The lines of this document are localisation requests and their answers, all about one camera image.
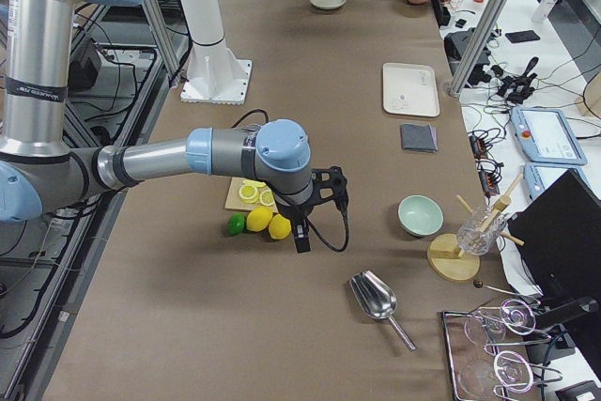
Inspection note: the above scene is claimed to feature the black smartphone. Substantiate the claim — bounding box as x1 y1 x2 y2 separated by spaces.
505 30 541 44

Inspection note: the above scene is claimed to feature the lemon slice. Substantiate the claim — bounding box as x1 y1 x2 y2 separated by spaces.
238 184 259 204
258 189 275 207

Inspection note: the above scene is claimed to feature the wooden mug tree stand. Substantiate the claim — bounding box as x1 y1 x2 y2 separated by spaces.
427 173 525 282

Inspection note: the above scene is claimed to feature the aluminium frame post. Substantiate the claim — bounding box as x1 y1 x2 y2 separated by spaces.
448 0 507 98

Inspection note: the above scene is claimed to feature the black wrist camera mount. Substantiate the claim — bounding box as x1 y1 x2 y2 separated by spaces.
311 166 348 212

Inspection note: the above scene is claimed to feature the cream rectangular tray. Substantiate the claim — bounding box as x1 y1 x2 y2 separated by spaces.
382 63 440 117

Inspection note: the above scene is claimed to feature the grey folded cloth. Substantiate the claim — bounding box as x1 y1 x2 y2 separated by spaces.
400 123 438 153

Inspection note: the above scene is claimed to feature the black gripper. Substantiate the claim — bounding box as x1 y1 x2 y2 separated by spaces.
276 200 314 254

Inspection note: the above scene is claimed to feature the yellow lemon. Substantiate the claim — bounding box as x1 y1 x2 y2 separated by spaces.
268 214 292 240
246 206 273 232

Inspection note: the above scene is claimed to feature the metal scoop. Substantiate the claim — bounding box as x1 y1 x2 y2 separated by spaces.
349 270 416 351

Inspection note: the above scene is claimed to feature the clear glass on stand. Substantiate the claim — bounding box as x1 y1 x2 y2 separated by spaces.
456 205 507 256

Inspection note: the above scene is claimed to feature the mint green bowl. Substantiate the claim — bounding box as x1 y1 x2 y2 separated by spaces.
397 195 443 238

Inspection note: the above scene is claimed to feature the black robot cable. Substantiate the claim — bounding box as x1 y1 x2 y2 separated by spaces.
229 109 350 253

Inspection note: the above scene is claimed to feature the black glass tray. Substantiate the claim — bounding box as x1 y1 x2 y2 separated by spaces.
440 311 563 400

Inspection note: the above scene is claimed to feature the green lime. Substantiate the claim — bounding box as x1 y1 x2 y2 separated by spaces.
226 212 246 236

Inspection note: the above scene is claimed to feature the black computer monitor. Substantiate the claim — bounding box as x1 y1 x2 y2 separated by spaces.
508 169 600 301

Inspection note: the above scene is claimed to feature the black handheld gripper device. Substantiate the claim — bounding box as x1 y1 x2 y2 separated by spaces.
491 56 539 104

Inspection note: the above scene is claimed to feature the wooden cutting board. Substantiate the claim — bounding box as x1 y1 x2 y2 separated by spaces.
224 177 278 213

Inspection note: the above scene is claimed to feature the teach pendant tablet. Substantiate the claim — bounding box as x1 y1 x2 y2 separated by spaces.
510 106 588 166
523 162 588 200

